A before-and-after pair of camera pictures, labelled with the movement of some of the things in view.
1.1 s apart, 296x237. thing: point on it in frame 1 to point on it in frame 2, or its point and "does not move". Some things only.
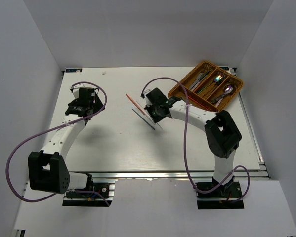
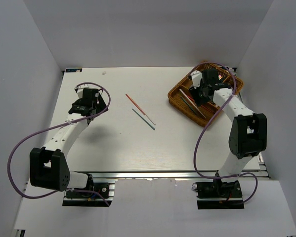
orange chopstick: [195, 100] does not move
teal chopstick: [150, 126] does not move
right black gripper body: [154, 113] to [197, 95]
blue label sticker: [73, 70] does not move
